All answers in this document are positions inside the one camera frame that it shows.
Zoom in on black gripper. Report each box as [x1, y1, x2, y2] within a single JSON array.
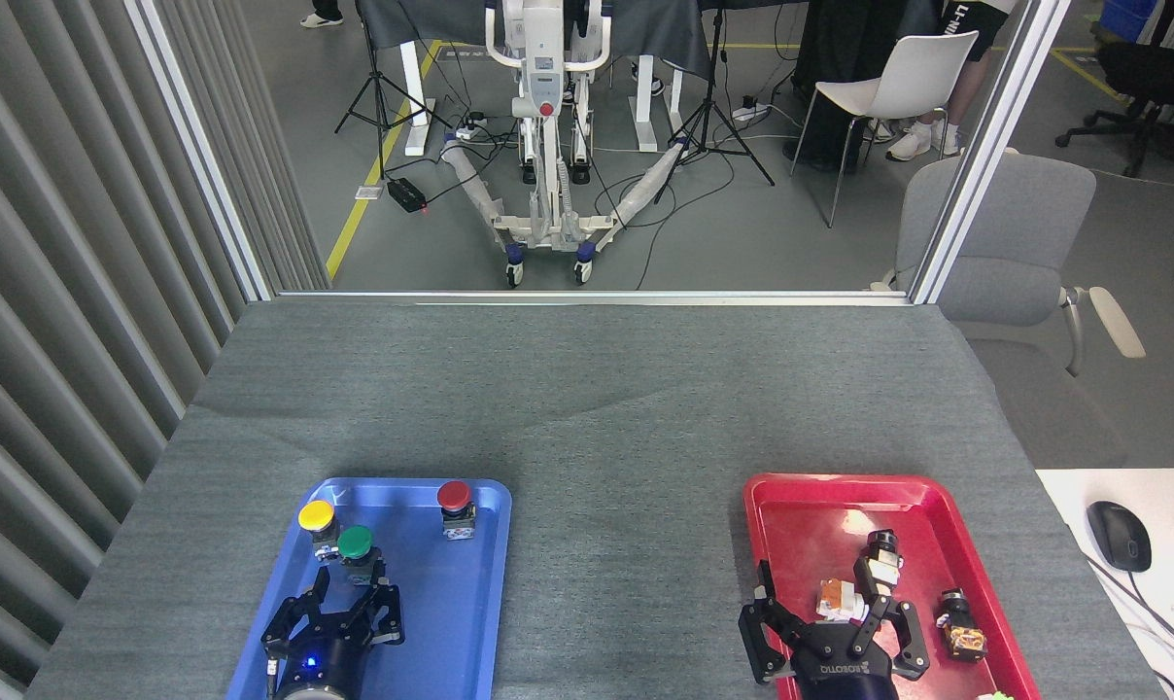
[[261, 549, 406, 693], [739, 555, 931, 700]]

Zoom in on green push button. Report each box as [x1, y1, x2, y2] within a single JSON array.
[[337, 525, 385, 587]]

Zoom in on yellow push button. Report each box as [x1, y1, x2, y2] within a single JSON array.
[[297, 500, 342, 564]]

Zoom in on red push button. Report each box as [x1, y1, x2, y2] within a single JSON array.
[[436, 480, 478, 543]]

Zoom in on blue plastic tray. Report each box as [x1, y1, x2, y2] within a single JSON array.
[[225, 476, 513, 700]]

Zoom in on red plastic tray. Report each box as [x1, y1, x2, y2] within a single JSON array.
[[742, 473, 1043, 700]]

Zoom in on black computer mouse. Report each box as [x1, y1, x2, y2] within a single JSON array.
[[1086, 501, 1154, 574]]

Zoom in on grey felt table cover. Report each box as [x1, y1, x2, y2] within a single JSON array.
[[23, 299, 1167, 700]]

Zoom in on white desk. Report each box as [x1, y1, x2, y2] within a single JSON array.
[[1035, 469, 1174, 700]]

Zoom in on grey office chair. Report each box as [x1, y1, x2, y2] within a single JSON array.
[[870, 149, 1148, 470]]

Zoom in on black tripod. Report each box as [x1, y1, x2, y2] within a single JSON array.
[[652, 0, 776, 207], [333, 0, 454, 183]]

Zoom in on white stand on wheels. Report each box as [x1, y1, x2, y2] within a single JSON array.
[[439, 0, 691, 289]]

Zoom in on white plastic chair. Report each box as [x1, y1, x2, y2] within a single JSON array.
[[790, 31, 981, 230]]

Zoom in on table with dark cloth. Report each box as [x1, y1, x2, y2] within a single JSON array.
[[358, 0, 714, 158]]

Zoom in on black office chair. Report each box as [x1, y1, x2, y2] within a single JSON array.
[[1054, 0, 1174, 179]]

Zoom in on blue crate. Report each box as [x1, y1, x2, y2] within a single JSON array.
[[1099, 0, 1163, 43]]

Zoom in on orange and white switch block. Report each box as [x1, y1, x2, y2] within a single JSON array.
[[816, 578, 869, 624]]

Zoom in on black and white selector switch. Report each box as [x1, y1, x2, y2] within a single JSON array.
[[857, 530, 905, 590]]

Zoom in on black and orange switch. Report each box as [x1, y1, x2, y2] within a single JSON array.
[[935, 587, 989, 663]]

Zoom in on black mouse cable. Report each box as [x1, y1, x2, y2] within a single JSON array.
[[1083, 554, 1174, 682]]

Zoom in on silver post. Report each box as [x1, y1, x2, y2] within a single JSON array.
[[124, 0, 279, 303], [908, 0, 1075, 305]]

